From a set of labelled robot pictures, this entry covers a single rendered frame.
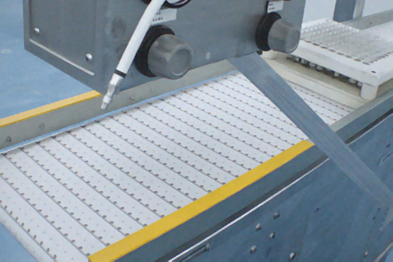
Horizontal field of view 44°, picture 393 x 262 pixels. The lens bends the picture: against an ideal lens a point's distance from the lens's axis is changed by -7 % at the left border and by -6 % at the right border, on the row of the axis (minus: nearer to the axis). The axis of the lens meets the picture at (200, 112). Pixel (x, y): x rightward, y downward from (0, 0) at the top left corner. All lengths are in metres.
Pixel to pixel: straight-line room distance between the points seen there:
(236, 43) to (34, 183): 0.32
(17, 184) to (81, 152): 0.10
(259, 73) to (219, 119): 0.28
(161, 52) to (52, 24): 0.08
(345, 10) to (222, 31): 1.01
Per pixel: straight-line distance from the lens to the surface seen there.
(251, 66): 0.49
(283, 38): 0.40
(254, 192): 0.58
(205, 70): 0.87
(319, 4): 4.14
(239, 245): 0.63
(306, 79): 0.92
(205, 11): 0.35
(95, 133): 0.71
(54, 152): 0.66
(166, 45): 0.31
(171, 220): 0.49
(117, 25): 0.30
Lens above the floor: 1.17
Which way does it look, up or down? 26 degrees down
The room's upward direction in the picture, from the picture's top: 6 degrees clockwise
